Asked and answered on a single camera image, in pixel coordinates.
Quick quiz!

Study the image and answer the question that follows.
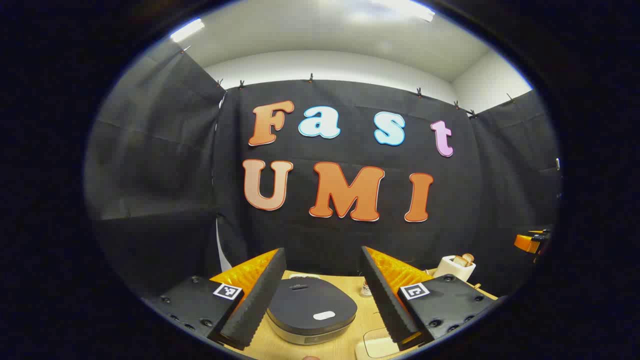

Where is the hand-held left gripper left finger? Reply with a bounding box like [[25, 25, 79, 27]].
[[142, 247, 287, 351]]

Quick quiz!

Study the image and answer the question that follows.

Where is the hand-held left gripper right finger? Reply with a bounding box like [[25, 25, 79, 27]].
[[360, 245, 506, 351]]

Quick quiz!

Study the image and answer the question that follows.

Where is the dark grey rice cooker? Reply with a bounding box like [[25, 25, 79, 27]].
[[266, 276, 358, 346]]

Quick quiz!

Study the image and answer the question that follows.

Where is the clear plastic rice box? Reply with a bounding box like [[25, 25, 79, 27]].
[[355, 327, 402, 360]]

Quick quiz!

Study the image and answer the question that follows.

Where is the black backdrop cloth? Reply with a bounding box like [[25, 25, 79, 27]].
[[85, 47, 561, 301]]

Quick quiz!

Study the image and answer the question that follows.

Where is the white toaster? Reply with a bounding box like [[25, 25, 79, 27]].
[[432, 254, 477, 282]]

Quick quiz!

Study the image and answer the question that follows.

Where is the row of small cloth clips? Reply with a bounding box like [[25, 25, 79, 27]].
[[180, 45, 516, 119]]

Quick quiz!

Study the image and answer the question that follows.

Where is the ceiling light strip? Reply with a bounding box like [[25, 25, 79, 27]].
[[170, 19, 205, 43]]

